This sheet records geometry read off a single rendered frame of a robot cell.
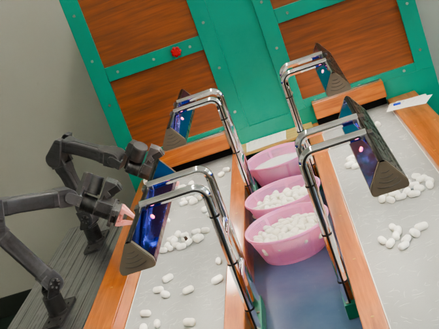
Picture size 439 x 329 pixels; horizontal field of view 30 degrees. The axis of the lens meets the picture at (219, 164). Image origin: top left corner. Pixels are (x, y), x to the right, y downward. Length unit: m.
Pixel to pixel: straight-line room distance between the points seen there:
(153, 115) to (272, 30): 0.61
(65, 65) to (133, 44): 1.01
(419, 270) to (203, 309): 0.58
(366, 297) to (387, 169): 0.37
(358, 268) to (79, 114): 2.61
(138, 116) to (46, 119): 1.08
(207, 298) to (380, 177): 0.75
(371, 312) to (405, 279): 0.19
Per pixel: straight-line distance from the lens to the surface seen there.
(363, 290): 1.98
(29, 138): 4.54
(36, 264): 2.69
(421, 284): 1.99
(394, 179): 1.72
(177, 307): 2.29
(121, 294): 2.47
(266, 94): 3.45
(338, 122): 2.05
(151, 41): 3.43
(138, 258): 1.77
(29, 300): 3.03
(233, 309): 2.10
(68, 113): 4.45
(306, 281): 2.32
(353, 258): 2.15
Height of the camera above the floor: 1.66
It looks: 16 degrees down
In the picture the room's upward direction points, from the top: 20 degrees counter-clockwise
